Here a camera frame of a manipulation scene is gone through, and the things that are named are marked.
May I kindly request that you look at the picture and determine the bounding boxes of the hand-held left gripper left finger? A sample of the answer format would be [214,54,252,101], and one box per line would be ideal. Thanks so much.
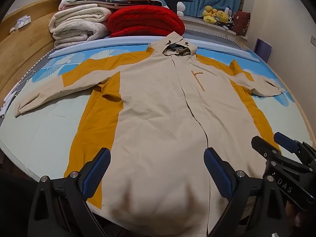
[28,148,111,237]

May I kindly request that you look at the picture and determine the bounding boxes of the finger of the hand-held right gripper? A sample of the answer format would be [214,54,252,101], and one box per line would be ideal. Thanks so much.
[274,132,316,165]
[251,136,282,166]

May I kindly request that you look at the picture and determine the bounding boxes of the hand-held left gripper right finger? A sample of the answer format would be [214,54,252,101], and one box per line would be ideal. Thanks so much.
[204,147,288,237]

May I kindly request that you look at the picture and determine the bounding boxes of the beige and mustard hooded coat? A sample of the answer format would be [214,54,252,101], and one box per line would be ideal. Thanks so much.
[14,31,283,237]

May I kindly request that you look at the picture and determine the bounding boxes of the person's right hand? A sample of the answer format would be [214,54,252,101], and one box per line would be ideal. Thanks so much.
[286,201,316,237]

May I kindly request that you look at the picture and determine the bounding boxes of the purple box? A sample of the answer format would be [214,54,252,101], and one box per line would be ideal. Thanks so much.
[254,38,272,63]

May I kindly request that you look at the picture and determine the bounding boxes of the maroon bag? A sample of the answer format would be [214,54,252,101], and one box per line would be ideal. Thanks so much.
[231,11,251,36]

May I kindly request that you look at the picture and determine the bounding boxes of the yellow plush toy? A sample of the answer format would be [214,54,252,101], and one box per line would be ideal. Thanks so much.
[215,10,230,24]
[202,5,219,24]

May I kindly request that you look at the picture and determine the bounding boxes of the cream fluffy folded blanket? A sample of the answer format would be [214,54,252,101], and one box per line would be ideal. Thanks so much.
[53,21,110,49]
[49,4,113,34]

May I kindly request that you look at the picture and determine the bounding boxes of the wooden headboard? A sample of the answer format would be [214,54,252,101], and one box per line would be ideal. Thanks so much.
[0,0,68,104]

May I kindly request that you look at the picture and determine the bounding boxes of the white plush toy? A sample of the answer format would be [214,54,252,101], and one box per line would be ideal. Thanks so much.
[176,2,186,17]

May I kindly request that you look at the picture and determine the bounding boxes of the red folded blanket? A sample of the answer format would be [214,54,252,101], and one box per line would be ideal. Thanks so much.
[107,5,186,39]

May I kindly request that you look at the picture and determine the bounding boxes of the white tissue pack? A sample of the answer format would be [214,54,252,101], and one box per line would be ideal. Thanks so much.
[9,15,32,34]

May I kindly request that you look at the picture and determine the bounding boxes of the dark star-print blanket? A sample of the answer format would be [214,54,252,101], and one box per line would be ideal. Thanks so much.
[66,0,163,8]

